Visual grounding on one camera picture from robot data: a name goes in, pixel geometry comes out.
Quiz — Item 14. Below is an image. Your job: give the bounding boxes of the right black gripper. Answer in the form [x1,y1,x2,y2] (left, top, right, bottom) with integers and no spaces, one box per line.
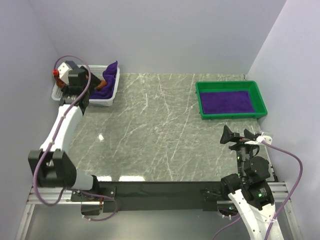
[219,124,260,178]

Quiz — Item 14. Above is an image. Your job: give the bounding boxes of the purple towel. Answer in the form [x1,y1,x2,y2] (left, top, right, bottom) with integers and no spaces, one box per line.
[199,91,255,115]
[90,60,118,100]

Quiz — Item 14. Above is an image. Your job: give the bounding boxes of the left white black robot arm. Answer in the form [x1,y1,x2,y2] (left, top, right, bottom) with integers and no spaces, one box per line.
[28,66,101,201]

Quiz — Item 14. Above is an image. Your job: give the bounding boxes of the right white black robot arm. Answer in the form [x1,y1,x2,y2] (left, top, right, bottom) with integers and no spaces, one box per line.
[220,125,284,240]

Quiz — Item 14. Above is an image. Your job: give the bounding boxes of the grey towel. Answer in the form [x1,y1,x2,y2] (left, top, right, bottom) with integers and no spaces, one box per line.
[65,60,79,70]

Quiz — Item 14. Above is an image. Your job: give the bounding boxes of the orange brown towel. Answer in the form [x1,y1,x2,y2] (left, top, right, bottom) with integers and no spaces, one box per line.
[54,75,107,90]

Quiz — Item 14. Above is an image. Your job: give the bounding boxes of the white plastic basket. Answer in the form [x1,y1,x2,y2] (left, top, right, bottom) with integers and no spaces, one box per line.
[51,64,121,107]

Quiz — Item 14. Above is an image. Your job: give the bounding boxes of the folded purple towel in tray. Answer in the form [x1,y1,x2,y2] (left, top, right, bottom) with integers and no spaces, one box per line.
[199,91,255,115]

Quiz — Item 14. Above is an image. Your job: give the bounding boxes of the green plastic tray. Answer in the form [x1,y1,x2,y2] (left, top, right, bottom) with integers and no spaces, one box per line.
[195,80,268,120]

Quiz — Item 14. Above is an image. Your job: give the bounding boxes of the black base beam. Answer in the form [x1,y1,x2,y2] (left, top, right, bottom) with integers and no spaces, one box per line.
[70,181,236,216]

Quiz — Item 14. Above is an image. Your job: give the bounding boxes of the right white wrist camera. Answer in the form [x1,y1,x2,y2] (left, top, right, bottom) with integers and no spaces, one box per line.
[245,132,274,146]

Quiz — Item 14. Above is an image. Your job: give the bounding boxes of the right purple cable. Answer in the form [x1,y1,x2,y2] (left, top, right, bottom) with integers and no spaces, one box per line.
[212,138,304,240]

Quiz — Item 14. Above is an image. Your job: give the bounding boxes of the aluminium frame rail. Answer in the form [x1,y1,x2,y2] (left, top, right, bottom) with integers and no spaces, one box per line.
[15,182,303,240]

